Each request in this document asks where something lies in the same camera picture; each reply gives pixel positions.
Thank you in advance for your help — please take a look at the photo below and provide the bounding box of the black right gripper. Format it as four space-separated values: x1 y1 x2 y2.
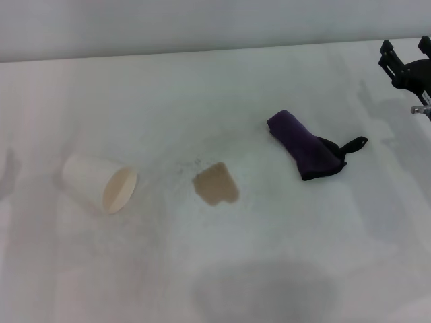
377 34 431 106

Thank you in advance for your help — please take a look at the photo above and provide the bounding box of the purple rag with black trim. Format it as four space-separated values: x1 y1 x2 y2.
266 109 369 182

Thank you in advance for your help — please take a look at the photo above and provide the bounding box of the white paper cup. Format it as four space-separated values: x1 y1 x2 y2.
61 153 139 216

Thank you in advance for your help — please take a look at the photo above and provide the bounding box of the brown water stain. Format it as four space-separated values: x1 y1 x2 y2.
191 161 241 207

